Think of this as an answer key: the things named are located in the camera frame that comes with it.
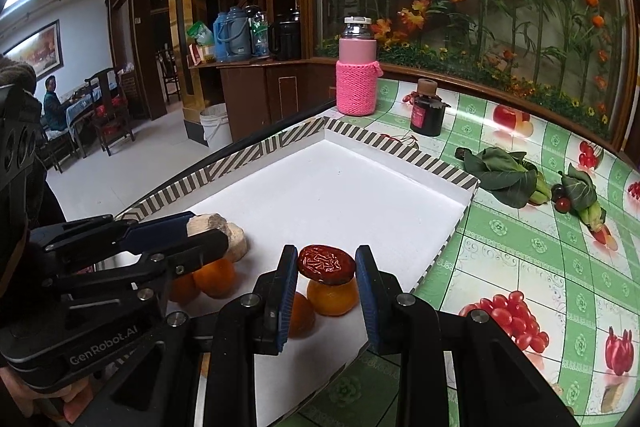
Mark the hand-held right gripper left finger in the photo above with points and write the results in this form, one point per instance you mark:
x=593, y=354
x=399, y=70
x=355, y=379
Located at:
x=287, y=299

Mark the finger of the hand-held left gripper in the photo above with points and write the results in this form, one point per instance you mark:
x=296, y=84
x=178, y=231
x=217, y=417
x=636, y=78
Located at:
x=155, y=229
x=200, y=247

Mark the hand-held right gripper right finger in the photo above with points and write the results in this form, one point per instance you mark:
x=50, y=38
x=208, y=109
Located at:
x=367, y=302

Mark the beige ridged chunk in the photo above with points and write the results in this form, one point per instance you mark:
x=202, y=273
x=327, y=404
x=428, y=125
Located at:
x=238, y=243
x=207, y=223

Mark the red wrinkled disc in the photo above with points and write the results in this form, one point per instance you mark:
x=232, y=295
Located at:
x=325, y=263

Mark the white tray with striped rim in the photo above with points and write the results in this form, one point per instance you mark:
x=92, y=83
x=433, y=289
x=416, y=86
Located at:
x=325, y=187

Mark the person's left hand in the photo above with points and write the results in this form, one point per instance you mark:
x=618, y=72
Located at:
x=75, y=398

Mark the white bucket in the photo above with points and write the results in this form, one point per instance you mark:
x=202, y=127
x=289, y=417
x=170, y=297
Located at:
x=216, y=126

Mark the dark wooden chair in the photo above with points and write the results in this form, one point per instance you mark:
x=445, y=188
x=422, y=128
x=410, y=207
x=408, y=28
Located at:
x=107, y=117

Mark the dining table with blue cloth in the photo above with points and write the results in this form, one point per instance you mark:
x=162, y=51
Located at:
x=80, y=107

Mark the wooden side counter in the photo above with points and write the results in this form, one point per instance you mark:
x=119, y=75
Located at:
x=260, y=92

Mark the green bok choy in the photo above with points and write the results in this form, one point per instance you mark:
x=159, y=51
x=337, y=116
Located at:
x=500, y=174

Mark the dark jar with brown lid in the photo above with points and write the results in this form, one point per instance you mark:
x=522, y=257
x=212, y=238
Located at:
x=427, y=117

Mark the green packet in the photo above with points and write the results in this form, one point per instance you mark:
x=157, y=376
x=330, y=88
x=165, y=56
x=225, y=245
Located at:
x=200, y=34

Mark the blue thermos jug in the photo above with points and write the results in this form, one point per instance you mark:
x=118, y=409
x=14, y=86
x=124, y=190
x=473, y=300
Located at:
x=231, y=37

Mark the dark red cherry tomato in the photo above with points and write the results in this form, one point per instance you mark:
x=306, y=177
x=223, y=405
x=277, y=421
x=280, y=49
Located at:
x=564, y=205

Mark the bottle with pink knit sleeve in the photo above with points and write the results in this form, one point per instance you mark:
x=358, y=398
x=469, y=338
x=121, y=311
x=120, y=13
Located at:
x=356, y=82

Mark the clear bottle with green print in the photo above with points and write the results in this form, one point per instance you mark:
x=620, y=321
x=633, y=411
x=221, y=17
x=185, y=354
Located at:
x=260, y=34

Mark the black kettle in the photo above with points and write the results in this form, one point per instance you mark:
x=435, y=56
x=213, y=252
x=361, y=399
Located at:
x=286, y=37

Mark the dark green leafy vegetable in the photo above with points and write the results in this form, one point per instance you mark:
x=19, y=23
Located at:
x=580, y=189

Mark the corn cob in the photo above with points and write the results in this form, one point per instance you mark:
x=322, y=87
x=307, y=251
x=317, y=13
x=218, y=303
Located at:
x=595, y=215

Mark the framed wall painting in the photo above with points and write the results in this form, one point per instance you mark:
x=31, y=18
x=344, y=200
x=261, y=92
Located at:
x=37, y=49

